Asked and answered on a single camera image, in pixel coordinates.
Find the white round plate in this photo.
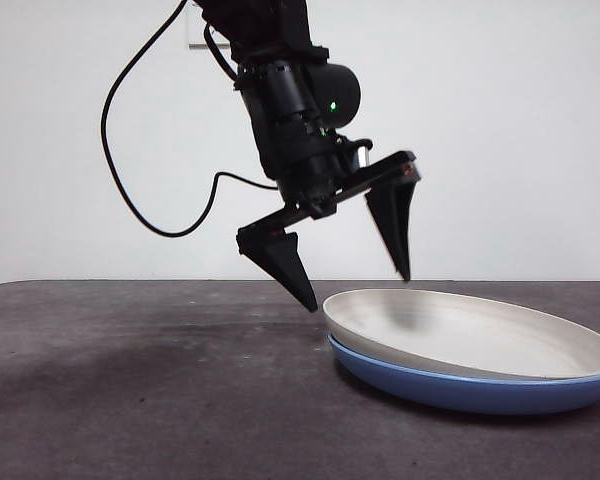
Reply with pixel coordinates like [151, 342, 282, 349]
[322, 288, 600, 383]

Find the blue round plate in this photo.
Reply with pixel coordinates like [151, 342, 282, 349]
[327, 333, 600, 417]

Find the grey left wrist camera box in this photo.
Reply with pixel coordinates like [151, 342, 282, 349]
[352, 139, 374, 169]

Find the white wall socket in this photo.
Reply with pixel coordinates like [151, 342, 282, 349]
[187, 8, 231, 50]

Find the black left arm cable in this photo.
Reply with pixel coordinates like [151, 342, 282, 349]
[100, 0, 281, 238]

